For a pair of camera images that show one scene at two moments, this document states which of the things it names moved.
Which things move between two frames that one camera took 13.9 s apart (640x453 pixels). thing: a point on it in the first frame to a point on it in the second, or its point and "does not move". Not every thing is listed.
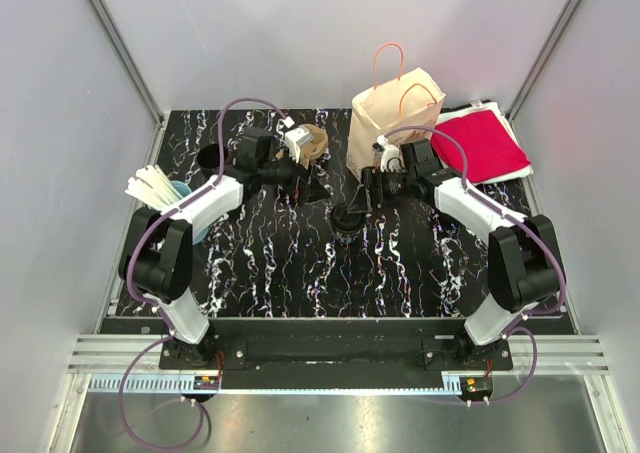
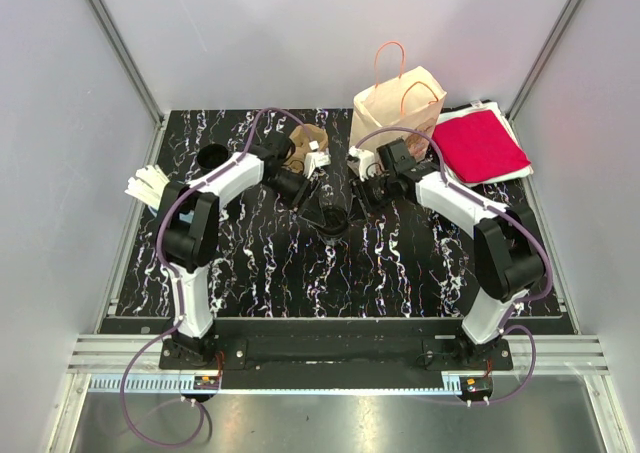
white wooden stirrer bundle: x=152 y=187 does not move
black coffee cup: x=208 y=156 does not move
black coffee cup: x=346 y=222 to x=334 y=221
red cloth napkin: x=490 y=148 does not move
